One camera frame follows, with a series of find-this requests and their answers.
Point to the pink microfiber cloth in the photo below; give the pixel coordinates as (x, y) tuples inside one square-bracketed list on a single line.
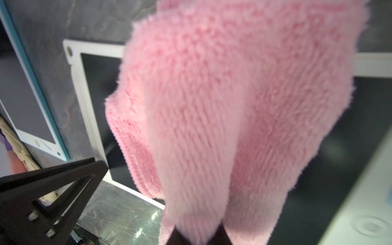
[(220, 105)]

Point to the beige cloth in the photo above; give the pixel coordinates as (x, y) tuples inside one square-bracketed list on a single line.
[(18, 147)]

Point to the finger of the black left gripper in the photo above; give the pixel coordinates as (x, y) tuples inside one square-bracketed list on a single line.
[(42, 207)]

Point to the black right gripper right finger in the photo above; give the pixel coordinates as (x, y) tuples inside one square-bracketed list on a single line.
[(220, 237)]

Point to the large blue drawing tablet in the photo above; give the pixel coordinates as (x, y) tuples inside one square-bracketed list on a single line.
[(22, 97)]

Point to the purple pink brush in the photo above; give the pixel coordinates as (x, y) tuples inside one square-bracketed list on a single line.
[(10, 163)]

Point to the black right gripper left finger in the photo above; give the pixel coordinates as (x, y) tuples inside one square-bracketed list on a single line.
[(176, 238)]

